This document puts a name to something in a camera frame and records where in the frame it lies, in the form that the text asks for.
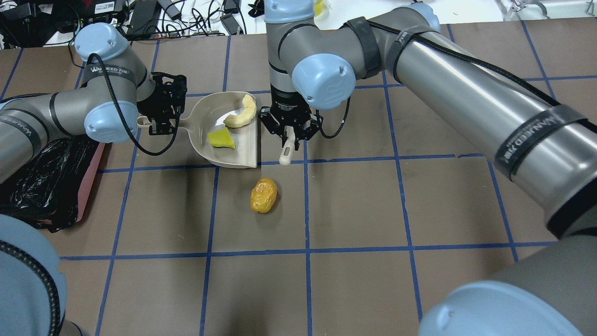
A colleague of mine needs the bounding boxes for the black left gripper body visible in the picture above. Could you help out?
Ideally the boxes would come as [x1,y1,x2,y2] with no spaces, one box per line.
[138,72,187,136]

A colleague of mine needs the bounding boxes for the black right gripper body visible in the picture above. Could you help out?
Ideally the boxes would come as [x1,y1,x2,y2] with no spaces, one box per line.
[259,106,323,141]

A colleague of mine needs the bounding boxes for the yellow crescent bread piece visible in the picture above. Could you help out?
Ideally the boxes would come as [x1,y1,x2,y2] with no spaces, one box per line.
[223,94,257,128]

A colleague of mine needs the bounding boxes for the beige hand brush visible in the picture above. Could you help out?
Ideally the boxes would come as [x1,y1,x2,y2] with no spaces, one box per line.
[279,126,296,166]

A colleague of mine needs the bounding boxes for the beige plastic dustpan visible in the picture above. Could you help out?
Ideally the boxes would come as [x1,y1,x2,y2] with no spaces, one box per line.
[137,91,260,169]

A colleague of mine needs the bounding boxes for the yellow sponge piece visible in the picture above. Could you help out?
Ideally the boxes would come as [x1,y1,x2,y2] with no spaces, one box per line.
[207,127,236,149]

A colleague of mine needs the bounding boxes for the orange round bread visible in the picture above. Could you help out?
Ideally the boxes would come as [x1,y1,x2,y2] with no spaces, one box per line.
[250,178,278,213]

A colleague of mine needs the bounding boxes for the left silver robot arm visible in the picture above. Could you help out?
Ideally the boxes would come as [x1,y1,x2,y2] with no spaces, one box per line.
[0,23,187,336]

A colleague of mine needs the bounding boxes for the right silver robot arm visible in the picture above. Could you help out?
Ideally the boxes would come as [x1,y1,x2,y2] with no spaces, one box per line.
[259,0,597,336]

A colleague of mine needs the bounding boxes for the black bag lined bin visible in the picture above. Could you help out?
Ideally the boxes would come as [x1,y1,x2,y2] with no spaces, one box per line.
[0,135,103,232]

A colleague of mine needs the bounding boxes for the black power adapter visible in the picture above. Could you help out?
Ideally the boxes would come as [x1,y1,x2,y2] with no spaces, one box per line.
[126,0,159,40]

